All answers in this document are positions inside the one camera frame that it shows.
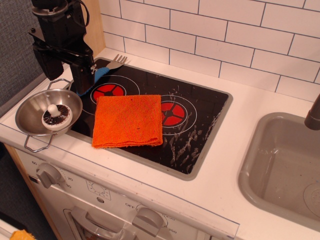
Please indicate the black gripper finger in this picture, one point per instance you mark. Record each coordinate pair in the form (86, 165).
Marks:
(83, 76)
(51, 67)

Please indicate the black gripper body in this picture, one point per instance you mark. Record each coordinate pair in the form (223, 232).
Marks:
(61, 40)

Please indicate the orange cloth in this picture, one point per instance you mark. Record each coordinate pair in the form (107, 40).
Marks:
(128, 121)

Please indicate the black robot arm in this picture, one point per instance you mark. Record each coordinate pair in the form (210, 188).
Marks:
(60, 8)

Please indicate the toy mushroom slice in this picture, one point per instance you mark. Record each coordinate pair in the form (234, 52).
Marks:
(57, 117)

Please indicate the grey timer knob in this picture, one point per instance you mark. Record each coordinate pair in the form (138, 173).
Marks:
(48, 175)

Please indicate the grey oven temperature knob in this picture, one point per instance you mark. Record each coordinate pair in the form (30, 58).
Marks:
(148, 221)

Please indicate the orange object at corner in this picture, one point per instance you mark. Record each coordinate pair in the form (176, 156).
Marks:
(21, 235)

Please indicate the grey toy sink basin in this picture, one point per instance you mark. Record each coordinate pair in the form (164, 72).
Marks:
(281, 170)

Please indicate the grey faucet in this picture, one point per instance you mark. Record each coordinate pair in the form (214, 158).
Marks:
(312, 120)

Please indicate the blue handled metal fork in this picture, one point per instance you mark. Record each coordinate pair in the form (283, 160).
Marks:
(117, 62)

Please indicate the steel pot with handles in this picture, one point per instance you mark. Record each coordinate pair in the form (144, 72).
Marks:
(29, 114)

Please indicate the grey oven door handle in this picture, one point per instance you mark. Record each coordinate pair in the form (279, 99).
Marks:
(89, 229)

